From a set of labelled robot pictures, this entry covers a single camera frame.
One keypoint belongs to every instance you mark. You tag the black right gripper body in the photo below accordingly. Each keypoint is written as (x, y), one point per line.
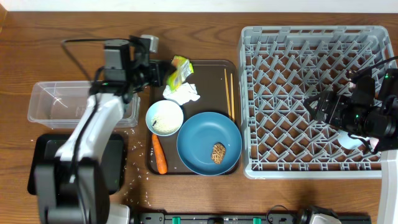
(343, 114)

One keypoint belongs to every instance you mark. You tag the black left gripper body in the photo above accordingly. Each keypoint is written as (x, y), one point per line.
(140, 76)

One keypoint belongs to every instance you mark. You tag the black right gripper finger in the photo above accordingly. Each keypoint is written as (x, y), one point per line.
(319, 97)
(311, 110)

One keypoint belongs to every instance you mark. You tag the white paper cup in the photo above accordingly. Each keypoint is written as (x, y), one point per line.
(348, 142)

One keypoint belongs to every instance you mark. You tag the yellow green snack wrapper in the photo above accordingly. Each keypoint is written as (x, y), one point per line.
(184, 68)

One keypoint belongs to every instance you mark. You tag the white tissue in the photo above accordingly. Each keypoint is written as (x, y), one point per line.
(183, 94)

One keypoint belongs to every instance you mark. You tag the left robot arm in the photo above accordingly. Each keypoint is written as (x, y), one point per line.
(71, 187)

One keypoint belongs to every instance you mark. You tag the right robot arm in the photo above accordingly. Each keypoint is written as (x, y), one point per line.
(365, 115)

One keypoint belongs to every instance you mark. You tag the grey dishwasher rack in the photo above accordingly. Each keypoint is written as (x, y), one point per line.
(281, 66)

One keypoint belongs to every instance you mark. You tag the light blue rice bowl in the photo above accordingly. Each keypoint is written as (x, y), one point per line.
(164, 118)

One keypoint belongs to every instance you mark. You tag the wooden chopstick left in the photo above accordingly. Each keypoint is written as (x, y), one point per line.
(227, 93)

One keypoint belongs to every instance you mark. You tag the blue plate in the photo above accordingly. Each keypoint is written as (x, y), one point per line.
(197, 137)

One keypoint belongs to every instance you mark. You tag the orange carrot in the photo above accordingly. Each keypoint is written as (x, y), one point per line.
(159, 155)

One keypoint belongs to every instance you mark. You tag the clear plastic bin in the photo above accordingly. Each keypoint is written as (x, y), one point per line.
(68, 105)

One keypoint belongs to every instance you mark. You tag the brown food scrap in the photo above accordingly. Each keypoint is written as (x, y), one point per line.
(218, 153)

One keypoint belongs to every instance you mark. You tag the black bin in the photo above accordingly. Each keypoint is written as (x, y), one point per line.
(112, 163)

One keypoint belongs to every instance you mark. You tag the black front rail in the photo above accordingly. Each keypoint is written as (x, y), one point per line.
(278, 214)

